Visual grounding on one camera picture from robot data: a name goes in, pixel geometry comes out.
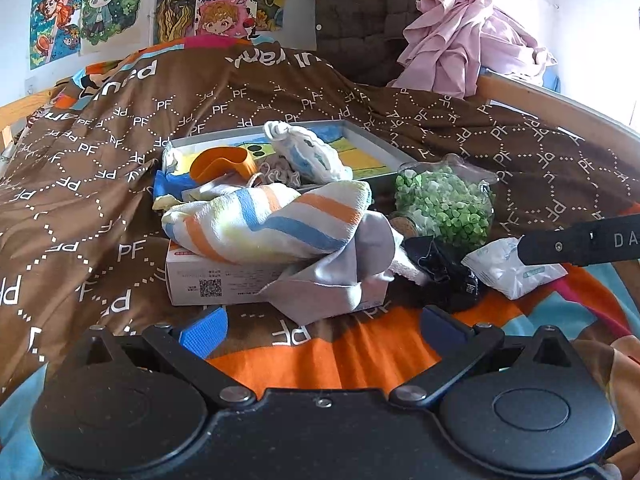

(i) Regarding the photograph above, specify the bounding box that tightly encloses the blue cloth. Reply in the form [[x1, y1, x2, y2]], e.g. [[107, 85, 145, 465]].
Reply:
[[151, 169, 193, 202]]

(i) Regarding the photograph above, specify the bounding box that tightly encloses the black sock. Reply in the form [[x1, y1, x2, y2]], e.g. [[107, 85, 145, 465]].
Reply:
[[401, 235, 482, 312]]

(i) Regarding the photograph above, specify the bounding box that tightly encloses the orange cup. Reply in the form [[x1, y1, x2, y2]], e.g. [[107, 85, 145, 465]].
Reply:
[[190, 147, 259, 187]]

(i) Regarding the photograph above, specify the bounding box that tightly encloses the seaweed wall poster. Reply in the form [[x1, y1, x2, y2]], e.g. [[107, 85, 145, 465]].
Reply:
[[155, 0, 226, 46]]

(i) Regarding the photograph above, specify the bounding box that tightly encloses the white tissue packet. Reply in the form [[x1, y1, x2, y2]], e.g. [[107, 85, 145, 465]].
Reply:
[[460, 236, 569, 302]]

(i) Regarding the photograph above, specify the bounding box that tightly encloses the brown printed blanket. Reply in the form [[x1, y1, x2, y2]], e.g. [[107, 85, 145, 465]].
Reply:
[[0, 35, 640, 480]]

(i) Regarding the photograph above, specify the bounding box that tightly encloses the white and blue sock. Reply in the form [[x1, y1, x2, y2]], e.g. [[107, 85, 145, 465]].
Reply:
[[263, 121, 354, 184]]

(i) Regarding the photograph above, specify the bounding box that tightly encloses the white cardboard box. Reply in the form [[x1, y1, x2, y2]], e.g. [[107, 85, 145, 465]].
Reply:
[[165, 239, 392, 312]]

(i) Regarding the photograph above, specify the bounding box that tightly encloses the grey tray with cartoon picture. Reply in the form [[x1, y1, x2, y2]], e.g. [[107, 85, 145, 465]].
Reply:
[[162, 120, 419, 197]]

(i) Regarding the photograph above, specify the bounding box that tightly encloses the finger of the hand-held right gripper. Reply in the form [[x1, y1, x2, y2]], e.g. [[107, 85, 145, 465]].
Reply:
[[516, 221, 594, 267]]

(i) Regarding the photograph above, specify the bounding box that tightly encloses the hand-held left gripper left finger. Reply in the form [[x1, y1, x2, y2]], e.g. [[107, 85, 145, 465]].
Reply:
[[62, 305, 258, 409]]

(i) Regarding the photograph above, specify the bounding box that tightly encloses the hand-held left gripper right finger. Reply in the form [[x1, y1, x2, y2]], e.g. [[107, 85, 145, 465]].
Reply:
[[389, 304, 586, 409]]

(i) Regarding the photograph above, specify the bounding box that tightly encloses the pink garment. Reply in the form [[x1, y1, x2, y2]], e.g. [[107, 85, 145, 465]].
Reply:
[[387, 0, 559, 101]]

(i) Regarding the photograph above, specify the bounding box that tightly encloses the orange-haired girl wall poster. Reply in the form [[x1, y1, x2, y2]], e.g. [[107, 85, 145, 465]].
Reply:
[[29, 0, 85, 71]]

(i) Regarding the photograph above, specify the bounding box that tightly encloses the blond chibi wall poster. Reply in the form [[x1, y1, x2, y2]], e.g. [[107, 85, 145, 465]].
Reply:
[[79, 0, 152, 55]]

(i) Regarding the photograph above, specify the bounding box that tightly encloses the brown quilted jacket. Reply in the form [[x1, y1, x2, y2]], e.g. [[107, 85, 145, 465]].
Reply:
[[305, 0, 453, 87]]

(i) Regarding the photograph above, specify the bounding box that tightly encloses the pink-bordered cartoon wall poster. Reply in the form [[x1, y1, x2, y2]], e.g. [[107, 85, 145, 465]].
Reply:
[[193, 0, 257, 38]]

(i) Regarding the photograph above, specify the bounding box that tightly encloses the striped towel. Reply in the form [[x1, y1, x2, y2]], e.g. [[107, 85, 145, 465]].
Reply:
[[161, 180, 374, 267]]

